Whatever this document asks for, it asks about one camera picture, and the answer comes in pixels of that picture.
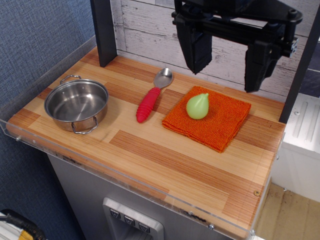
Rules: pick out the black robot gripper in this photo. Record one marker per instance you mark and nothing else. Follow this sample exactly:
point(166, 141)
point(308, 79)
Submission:
point(267, 27)

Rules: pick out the green plastic pear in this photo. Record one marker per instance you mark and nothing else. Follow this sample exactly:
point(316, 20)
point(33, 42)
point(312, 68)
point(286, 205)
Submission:
point(198, 106)

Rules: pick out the black yellow object bottom left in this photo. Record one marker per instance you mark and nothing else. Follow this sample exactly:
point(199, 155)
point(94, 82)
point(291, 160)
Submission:
point(14, 226)

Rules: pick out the orange folded cloth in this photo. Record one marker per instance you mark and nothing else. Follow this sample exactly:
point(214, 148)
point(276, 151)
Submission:
point(218, 128)

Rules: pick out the clear acrylic table guard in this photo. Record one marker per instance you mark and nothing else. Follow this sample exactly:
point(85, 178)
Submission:
point(212, 189)

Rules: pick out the white ribbed side unit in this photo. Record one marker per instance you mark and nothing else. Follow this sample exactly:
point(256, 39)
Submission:
point(297, 164)

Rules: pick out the stainless steel pot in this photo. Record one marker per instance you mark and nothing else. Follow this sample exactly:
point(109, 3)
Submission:
point(77, 105)

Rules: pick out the grey cabinet with button panel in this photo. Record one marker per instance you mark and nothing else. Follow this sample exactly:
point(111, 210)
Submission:
point(106, 210)

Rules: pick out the red handled metal spoon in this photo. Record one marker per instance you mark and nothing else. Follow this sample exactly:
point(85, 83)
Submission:
point(162, 79)

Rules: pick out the dark right frame post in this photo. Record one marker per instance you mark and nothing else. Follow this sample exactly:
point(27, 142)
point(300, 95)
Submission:
point(302, 69)

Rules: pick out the dark frame post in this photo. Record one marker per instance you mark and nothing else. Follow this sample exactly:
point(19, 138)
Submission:
point(302, 69)
point(104, 31)

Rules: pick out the dark left frame post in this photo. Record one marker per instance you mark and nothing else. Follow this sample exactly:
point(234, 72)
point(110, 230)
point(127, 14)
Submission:
point(104, 31)

